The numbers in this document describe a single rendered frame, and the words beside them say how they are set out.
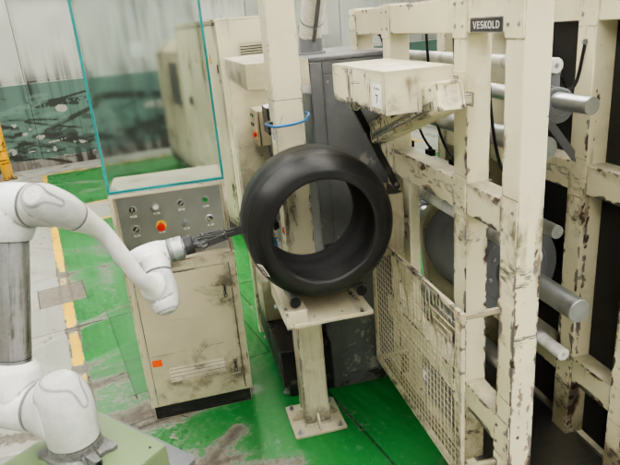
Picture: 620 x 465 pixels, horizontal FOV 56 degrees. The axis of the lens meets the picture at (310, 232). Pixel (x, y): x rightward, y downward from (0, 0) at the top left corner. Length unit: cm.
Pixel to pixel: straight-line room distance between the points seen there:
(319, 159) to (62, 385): 115
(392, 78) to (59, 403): 141
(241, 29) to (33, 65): 602
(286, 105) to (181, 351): 143
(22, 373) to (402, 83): 149
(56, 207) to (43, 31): 932
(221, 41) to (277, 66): 307
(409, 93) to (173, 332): 179
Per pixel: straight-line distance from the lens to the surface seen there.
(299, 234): 265
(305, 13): 301
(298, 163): 218
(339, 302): 255
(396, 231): 271
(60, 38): 1108
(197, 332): 314
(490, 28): 198
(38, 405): 192
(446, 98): 195
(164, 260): 226
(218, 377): 328
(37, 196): 181
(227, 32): 556
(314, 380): 300
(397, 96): 198
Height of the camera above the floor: 194
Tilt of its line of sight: 20 degrees down
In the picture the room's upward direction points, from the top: 5 degrees counter-clockwise
